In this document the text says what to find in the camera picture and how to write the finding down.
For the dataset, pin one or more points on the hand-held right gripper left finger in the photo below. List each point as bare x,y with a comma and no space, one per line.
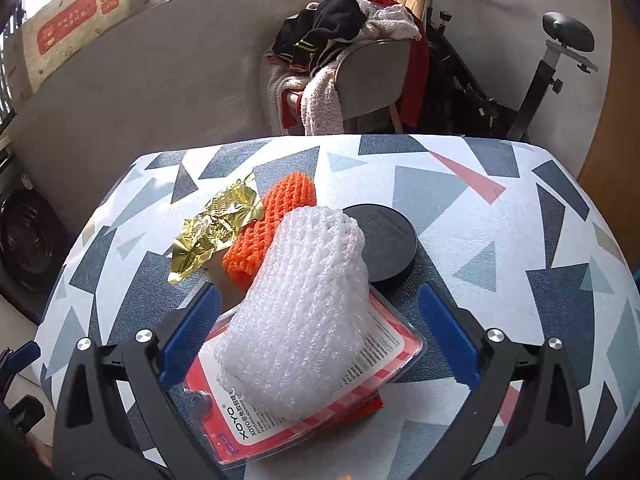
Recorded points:
192,330

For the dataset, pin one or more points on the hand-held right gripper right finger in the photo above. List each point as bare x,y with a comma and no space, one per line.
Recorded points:
450,330

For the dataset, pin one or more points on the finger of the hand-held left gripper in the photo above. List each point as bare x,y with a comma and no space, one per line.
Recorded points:
27,412
26,354

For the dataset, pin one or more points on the gold foil wrapper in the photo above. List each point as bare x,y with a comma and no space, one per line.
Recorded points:
215,230

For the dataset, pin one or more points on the black round lid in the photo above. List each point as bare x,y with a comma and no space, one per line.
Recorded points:
390,245

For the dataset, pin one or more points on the white foam fruit net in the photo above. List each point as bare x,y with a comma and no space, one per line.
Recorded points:
300,320

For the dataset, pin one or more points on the orange foam fruit net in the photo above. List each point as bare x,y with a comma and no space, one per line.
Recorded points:
280,205

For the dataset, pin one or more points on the red plastic blister package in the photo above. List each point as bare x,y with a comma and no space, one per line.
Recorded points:
320,435

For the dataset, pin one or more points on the person's left hand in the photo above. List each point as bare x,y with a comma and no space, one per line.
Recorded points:
39,449

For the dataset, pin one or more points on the black wheel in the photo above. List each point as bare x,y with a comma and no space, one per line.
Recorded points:
30,240

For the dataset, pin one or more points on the black exercise bike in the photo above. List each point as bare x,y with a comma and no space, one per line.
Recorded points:
465,95

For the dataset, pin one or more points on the red garment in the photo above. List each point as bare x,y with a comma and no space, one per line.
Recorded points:
417,80

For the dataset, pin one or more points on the white fluffy towel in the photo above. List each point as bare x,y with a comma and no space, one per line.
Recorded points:
322,105

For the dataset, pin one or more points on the beige chair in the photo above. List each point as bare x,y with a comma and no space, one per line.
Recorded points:
370,75

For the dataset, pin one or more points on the brown wooden panel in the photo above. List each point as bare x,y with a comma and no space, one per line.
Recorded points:
620,110

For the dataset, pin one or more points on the cream knit garment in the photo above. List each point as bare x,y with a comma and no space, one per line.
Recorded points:
395,22

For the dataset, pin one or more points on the black garment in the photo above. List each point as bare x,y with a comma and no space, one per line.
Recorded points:
335,25

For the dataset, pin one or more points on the cardboard board with red label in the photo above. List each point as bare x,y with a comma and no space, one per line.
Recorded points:
75,25

